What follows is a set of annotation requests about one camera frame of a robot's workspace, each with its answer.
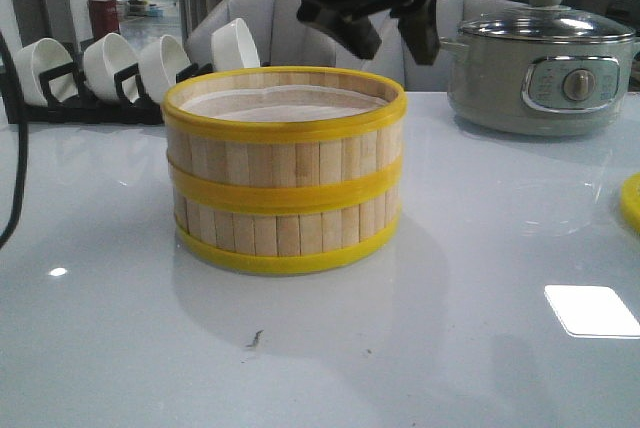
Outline yellow woven bamboo steamer lid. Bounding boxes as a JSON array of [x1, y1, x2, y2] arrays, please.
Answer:
[[619, 173, 640, 233]]

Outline grey upholstered chair right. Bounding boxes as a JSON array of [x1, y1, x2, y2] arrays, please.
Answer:
[[369, 0, 526, 93]]

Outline grey upholstered chair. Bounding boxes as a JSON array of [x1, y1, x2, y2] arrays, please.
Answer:
[[184, 0, 346, 69], [369, 0, 526, 93]]

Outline grey upholstered chair left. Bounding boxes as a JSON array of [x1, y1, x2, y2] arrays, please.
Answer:
[[184, 0, 346, 69]]

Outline white liner paper upper drawer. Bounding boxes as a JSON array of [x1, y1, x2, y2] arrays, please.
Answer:
[[181, 85, 386, 122]]

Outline white bowl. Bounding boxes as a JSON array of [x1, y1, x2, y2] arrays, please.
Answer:
[[83, 33, 138, 103], [211, 18, 261, 71], [10, 37, 80, 108], [138, 34, 191, 104]]

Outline glass pot lid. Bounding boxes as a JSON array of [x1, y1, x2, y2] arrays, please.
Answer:
[[459, 0, 635, 43]]

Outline grey-green electric cooking pot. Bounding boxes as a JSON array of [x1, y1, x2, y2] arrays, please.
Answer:
[[440, 34, 639, 137]]

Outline bamboo steamer drawer yellow rims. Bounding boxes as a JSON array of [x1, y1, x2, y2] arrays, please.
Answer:
[[174, 186, 401, 275]]

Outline red bin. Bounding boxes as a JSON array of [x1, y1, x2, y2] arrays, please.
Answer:
[[87, 0, 120, 41]]

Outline black bowl rack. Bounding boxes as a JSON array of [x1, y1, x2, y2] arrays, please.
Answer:
[[0, 60, 216, 126]]

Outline black cable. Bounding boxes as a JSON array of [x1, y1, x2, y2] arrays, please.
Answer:
[[0, 31, 29, 251]]

